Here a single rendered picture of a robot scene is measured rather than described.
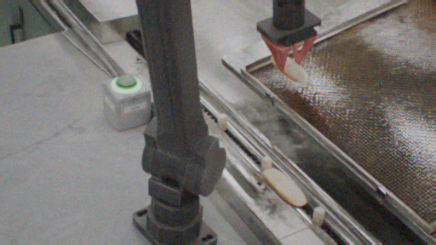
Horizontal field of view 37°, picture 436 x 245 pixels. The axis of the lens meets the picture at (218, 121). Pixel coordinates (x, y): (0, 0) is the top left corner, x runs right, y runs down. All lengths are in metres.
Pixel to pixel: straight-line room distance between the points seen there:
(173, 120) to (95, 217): 0.28
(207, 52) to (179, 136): 0.64
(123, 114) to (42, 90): 0.22
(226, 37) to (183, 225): 0.68
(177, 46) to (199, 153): 0.19
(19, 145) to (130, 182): 0.22
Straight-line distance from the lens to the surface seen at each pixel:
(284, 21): 1.14
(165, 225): 0.97
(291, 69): 1.21
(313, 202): 1.06
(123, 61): 1.35
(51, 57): 1.46
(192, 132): 0.87
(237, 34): 1.57
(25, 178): 1.14
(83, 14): 1.48
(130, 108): 1.20
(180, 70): 0.78
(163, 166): 0.93
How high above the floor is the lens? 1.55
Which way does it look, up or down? 36 degrees down
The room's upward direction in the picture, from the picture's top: 5 degrees clockwise
